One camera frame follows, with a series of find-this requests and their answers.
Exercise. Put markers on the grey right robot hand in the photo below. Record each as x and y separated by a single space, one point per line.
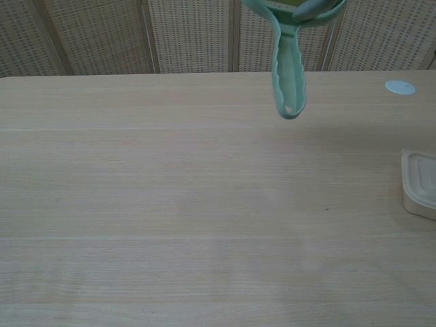
313 10

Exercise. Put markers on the woven bamboo screen panel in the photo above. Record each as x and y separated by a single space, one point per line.
259 44
385 37
194 34
24 37
102 34

